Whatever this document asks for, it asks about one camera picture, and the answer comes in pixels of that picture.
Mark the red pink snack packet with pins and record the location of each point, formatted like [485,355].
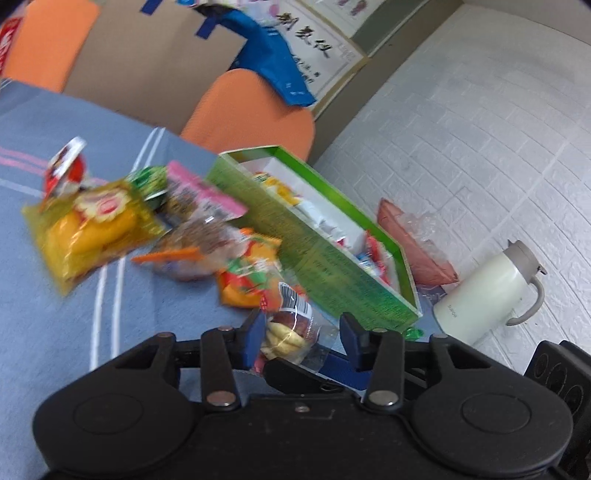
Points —
[376,251]

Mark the clear packet with orange edge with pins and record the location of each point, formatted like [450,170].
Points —
[203,244]

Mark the brown cardboard sheet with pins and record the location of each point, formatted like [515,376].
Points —
[147,60]

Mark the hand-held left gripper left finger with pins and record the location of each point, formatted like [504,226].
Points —
[251,337]

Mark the yellow cake packet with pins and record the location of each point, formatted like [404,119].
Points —
[92,235]

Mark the white thermos jug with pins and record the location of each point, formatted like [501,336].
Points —
[485,295]

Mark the red white snack packet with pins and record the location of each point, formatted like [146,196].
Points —
[64,173]

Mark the orange chair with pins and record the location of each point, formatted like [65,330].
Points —
[249,115]
[46,46]

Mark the pink bowl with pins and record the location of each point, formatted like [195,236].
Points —
[415,261]

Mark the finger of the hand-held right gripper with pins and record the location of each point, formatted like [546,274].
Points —
[295,378]

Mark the orange green snack packet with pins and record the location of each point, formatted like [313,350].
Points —
[247,281]

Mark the green cardboard box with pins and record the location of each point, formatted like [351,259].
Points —
[323,263]

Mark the wall poster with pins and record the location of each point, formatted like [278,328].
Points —
[323,50]

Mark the blue plastic bag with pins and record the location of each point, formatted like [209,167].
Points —
[272,60]

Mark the clear dried fruit packet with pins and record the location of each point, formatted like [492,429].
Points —
[291,330]

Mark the clear plastic wrap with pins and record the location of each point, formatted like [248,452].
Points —
[422,226]

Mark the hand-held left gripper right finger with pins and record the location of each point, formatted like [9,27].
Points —
[351,339]

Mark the blue striped tablecloth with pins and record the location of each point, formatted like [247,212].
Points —
[46,332]

